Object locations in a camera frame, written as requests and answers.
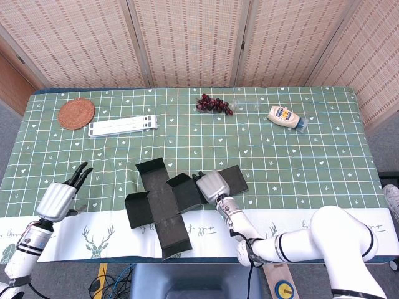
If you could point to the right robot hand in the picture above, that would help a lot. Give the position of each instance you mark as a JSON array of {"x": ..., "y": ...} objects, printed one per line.
[{"x": 213, "y": 185}]

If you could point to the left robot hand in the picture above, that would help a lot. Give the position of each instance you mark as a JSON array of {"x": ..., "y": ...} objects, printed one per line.
[{"x": 56, "y": 199}]

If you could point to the black cardboard box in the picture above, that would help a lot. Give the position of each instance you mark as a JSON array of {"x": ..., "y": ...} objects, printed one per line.
[{"x": 165, "y": 202}]

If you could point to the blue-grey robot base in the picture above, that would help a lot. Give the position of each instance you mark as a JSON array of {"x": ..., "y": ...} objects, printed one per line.
[{"x": 193, "y": 280}]

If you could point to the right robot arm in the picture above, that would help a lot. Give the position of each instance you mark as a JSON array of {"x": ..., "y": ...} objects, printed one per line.
[{"x": 280, "y": 249}]

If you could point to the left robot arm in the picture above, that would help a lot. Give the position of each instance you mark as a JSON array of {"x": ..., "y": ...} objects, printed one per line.
[{"x": 28, "y": 246}]

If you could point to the green checked deer tablecloth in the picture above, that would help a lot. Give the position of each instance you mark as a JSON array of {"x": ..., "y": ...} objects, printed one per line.
[{"x": 280, "y": 155}]

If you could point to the bunch of red grapes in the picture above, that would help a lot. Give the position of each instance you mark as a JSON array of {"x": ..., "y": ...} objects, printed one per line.
[{"x": 212, "y": 104}]

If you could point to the round woven rattan coaster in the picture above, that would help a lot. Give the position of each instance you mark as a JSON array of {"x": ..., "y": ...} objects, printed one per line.
[{"x": 76, "y": 113}]

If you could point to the mayonnaise squeeze bottle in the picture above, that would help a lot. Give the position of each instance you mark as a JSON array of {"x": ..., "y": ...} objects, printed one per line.
[{"x": 282, "y": 116}]

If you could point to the white folding laptop stand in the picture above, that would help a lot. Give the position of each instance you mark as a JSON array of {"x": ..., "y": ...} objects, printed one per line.
[{"x": 121, "y": 126}]

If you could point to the wooden board with yellow disc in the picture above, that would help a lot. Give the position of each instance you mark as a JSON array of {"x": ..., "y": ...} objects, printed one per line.
[{"x": 280, "y": 277}]

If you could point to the brown wooden door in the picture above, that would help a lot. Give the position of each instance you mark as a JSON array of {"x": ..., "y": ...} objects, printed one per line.
[{"x": 12, "y": 87}]

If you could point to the woven bamboo screen panel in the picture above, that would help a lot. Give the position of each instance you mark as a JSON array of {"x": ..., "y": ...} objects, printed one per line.
[
  {"x": 286, "y": 40},
  {"x": 374, "y": 62},
  {"x": 78, "y": 40},
  {"x": 190, "y": 40}
]

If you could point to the black furniture piece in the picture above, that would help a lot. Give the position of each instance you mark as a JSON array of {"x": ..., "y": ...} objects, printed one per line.
[{"x": 389, "y": 176}]

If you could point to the grey sneaker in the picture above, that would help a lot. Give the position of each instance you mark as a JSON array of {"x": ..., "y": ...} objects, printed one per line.
[{"x": 392, "y": 199}]

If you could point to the black caster wheel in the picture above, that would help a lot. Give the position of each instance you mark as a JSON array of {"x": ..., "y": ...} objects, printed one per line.
[{"x": 394, "y": 265}]

